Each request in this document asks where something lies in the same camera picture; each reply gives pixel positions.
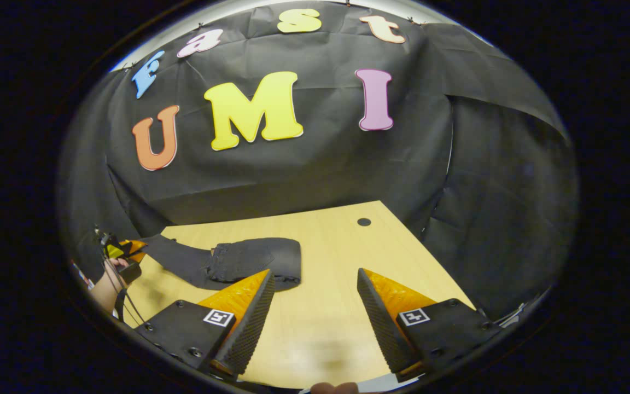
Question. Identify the black backdrop cloth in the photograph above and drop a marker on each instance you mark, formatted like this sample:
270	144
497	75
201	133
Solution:
320	164

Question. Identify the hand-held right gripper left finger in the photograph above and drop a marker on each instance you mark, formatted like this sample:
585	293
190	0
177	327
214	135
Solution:
249	328

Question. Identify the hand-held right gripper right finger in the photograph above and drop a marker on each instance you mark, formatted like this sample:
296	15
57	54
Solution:
383	323

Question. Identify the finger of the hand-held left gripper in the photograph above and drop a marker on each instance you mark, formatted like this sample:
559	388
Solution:
132	249

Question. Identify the black jeans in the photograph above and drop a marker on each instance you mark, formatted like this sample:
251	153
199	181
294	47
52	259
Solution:
249	260

